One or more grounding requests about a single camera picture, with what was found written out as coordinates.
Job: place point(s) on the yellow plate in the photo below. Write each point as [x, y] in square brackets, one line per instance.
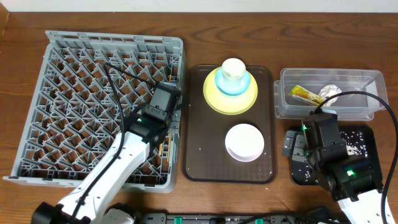
[224, 104]

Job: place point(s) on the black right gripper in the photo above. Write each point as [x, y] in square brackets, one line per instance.
[298, 148]

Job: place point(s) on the black waste tray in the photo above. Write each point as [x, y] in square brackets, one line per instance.
[368, 136]

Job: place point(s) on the brown serving tray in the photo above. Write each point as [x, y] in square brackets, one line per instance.
[205, 158]

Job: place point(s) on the clear plastic bin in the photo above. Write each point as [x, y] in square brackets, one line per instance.
[348, 108]

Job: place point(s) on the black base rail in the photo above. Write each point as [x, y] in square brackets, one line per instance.
[123, 214]

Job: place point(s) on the pile of rice and nuts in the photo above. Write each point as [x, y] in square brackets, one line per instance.
[302, 173]

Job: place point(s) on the grey dishwasher rack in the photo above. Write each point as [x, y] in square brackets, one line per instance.
[85, 82]

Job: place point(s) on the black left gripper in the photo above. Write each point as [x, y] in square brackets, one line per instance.
[176, 115]

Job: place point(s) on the white tissue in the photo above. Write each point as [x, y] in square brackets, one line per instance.
[328, 91]

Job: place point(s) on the yellow green snack wrapper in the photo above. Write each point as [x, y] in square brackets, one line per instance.
[303, 94]

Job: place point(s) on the light blue bowl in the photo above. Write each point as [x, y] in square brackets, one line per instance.
[232, 86]

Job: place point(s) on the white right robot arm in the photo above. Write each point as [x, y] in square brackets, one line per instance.
[343, 160]

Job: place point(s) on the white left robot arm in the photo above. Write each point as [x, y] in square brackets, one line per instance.
[89, 201]

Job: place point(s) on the white paper cup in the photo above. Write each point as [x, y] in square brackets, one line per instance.
[233, 68]

